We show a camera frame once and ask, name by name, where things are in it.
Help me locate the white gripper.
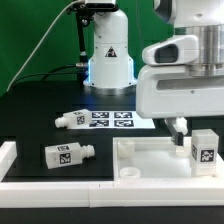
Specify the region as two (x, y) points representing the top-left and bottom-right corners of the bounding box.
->
(136, 65), (224, 146)

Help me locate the white square table top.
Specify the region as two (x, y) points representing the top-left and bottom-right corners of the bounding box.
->
(113, 137), (224, 183)

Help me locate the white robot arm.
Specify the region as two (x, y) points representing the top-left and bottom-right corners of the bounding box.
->
(84, 0), (224, 121)

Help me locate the white sheet with tags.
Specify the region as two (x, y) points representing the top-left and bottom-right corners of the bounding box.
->
(78, 111), (155, 129)

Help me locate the white U-shaped fence frame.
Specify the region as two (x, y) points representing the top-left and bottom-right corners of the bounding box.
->
(0, 141), (224, 208)

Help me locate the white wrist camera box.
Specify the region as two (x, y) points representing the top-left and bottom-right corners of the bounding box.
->
(142, 35), (199, 66)

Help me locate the black cable on table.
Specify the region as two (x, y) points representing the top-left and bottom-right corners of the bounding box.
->
(9, 63), (90, 88)

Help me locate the black camera stand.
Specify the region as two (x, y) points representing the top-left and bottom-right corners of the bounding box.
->
(66, 1), (94, 85)

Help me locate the grey cable on left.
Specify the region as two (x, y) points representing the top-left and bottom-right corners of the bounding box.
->
(5, 0), (86, 94)

